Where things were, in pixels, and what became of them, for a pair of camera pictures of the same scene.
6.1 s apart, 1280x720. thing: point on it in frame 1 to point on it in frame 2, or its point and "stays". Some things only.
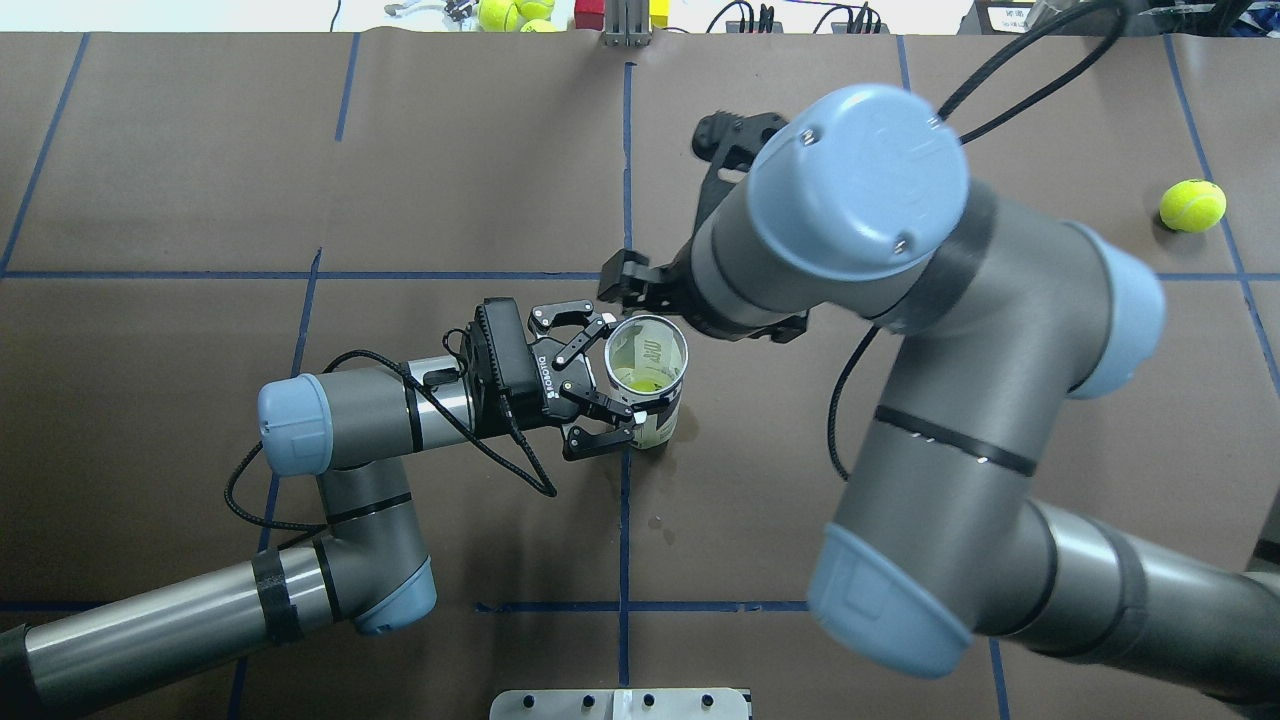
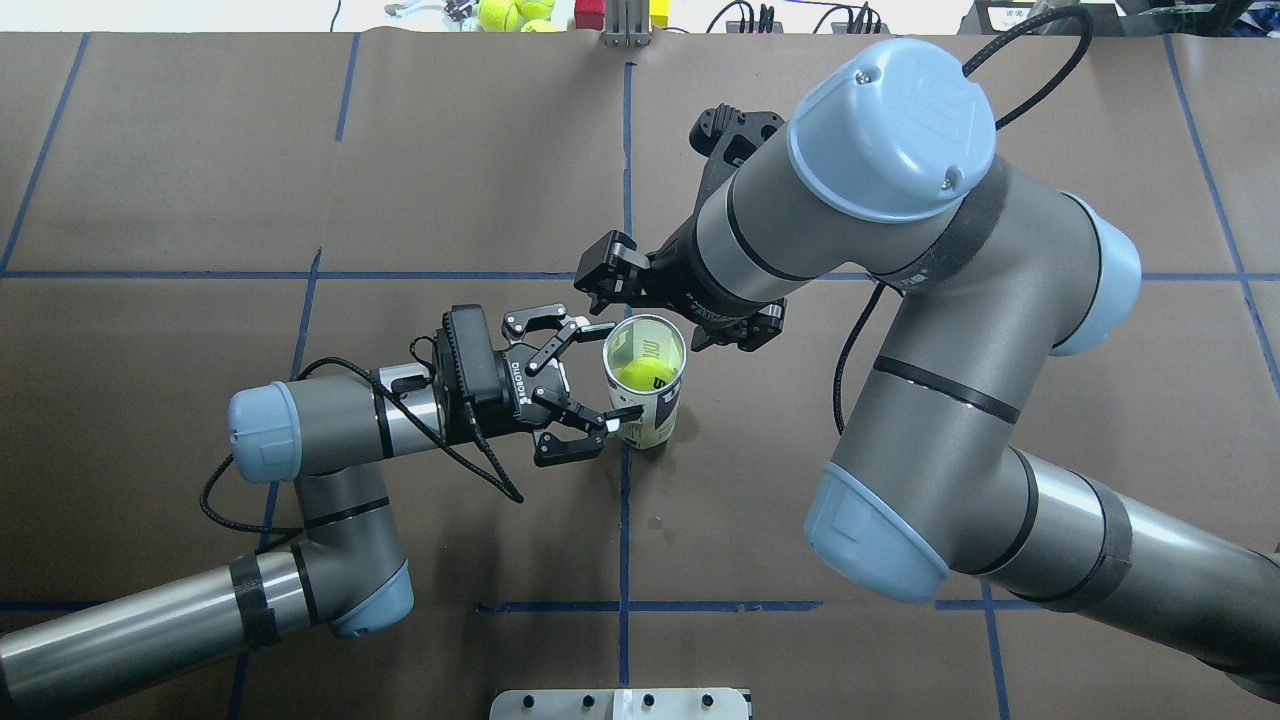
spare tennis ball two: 532,10 stays
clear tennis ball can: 646,357 stays
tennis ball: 1192,205 to 645,373
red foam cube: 589,14 stays
